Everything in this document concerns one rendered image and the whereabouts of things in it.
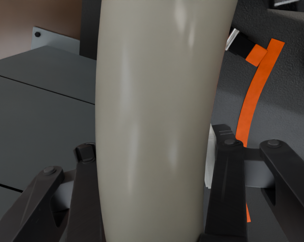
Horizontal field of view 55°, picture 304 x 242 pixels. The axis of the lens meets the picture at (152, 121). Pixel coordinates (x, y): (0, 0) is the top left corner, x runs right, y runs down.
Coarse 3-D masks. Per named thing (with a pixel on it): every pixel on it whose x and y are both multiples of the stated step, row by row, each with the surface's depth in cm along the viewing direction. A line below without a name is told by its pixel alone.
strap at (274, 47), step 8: (272, 40) 94; (272, 48) 95; (280, 48) 95; (272, 56) 96; (264, 64) 98; (272, 64) 97; (256, 72) 99; (264, 72) 99; (256, 80) 100; (264, 80) 100; (248, 88) 102; (256, 88) 101; (248, 96) 102; (256, 96) 102; (248, 104) 103; (256, 104) 103; (248, 112) 105; (240, 120) 106; (248, 120) 106; (240, 128) 107; (248, 128) 107; (240, 136) 108; (248, 216) 121
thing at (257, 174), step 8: (216, 128) 17; (224, 128) 17; (216, 136) 16; (224, 136) 16; (232, 136) 16; (248, 152) 14; (256, 152) 14; (248, 160) 13; (256, 160) 13; (248, 168) 13; (256, 168) 13; (264, 168) 13; (248, 176) 13; (256, 176) 13; (264, 176) 13; (272, 176) 13; (248, 184) 14; (256, 184) 13; (264, 184) 13; (272, 184) 13
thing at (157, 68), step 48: (144, 0) 5; (192, 0) 5; (144, 48) 6; (192, 48) 6; (96, 96) 7; (144, 96) 6; (192, 96) 6; (96, 144) 7; (144, 144) 6; (192, 144) 7; (144, 192) 7; (192, 192) 7; (144, 240) 7; (192, 240) 8
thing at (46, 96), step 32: (0, 64) 76; (32, 64) 82; (64, 64) 90; (0, 96) 60; (32, 96) 64; (64, 96) 69; (0, 128) 49; (32, 128) 52; (64, 128) 55; (0, 160) 42; (32, 160) 44; (64, 160) 46; (0, 192) 37
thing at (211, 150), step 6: (210, 126) 16; (210, 132) 15; (210, 138) 14; (210, 144) 14; (216, 144) 14; (210, 150) 14; (210, 156) 15; (210, 162) 15; (210, 168) 15; (210, 174) 15; (210, 180) 15; (210, 186) 15
